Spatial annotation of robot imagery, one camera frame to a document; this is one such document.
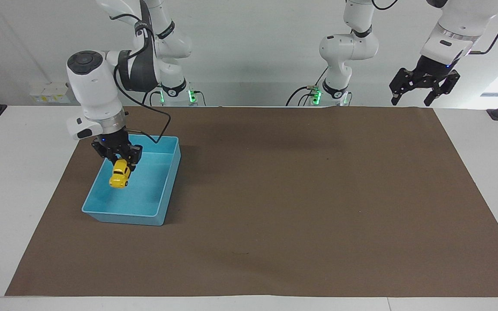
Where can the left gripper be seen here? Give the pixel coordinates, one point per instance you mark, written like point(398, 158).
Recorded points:
point(431, 67)

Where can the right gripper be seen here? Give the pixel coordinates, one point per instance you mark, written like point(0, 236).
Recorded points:
point(114, 141)

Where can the yellow toy beetle car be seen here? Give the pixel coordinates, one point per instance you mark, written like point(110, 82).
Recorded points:
point(120, 174)

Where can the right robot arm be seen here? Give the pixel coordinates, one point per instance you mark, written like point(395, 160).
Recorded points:
point(95, 93)

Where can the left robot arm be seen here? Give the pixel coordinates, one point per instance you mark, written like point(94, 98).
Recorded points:
point(344, 49)

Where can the light blue plastic bin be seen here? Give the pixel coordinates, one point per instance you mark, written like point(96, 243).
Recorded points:
point(138, 196)

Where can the white wall socket box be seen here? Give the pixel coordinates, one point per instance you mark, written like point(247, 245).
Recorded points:
point(50, 93)

